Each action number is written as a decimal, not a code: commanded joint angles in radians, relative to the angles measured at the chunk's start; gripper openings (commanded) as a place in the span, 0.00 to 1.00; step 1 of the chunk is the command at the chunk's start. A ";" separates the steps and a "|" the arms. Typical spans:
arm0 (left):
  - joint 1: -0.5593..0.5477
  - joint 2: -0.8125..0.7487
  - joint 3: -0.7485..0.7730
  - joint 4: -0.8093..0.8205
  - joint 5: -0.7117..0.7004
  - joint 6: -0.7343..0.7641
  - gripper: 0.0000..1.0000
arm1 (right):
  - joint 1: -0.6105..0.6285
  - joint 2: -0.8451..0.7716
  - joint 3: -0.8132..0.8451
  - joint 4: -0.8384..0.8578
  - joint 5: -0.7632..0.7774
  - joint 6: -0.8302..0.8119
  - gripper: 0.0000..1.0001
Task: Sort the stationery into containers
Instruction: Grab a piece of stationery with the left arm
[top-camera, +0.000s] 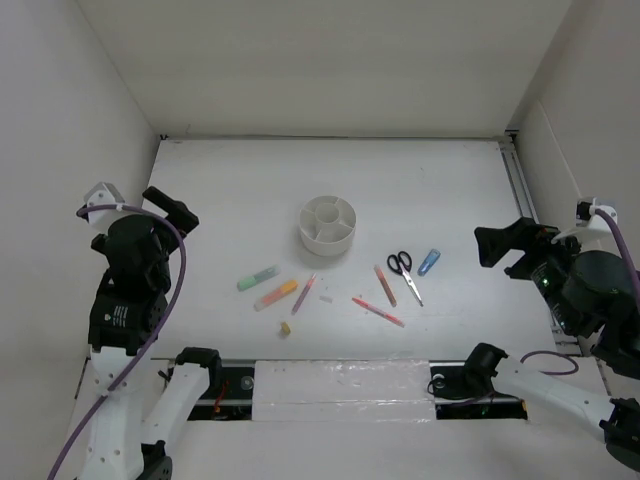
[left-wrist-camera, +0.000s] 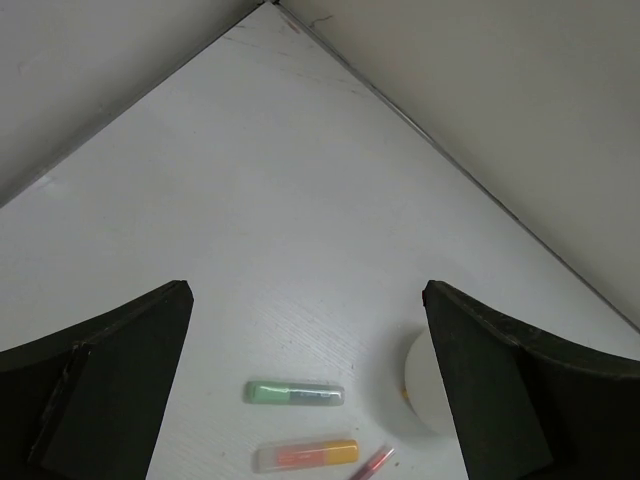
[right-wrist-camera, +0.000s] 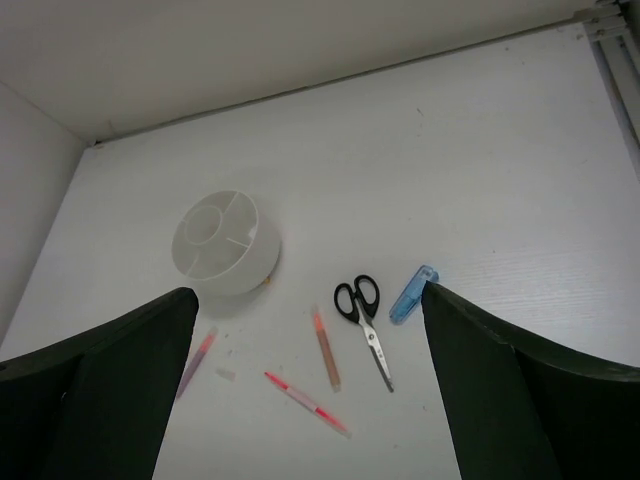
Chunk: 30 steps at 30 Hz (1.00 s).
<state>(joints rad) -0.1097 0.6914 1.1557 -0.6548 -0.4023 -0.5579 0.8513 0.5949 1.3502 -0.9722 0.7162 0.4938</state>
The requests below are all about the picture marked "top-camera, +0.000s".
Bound black handled scissors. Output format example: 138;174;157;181
386;250;424;307

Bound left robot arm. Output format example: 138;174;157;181
78;182;223;479

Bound brown orange pen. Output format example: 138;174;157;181
374;264;397;307

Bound white round divided organizer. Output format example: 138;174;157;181
298;196;357;257

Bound clear tape sheet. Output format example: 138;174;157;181
252;360;435;423

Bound red pink pen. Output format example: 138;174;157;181
352;297;405;328

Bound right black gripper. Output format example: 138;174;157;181
474;213;594;333

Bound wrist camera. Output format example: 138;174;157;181
551;197;618;244
80;182;125;233

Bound orange yellow highlighter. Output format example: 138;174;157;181
254;280;298;312

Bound green highlighter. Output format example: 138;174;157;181
236;265;280;292

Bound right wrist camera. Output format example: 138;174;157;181
551;197;618;244

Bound aluminium rail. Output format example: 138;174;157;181
497;130;585;357

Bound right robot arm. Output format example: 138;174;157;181
461;207;639;471

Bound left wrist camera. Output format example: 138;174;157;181
80;182;125;233

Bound purple pink pen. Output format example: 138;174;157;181
291;273;317;316

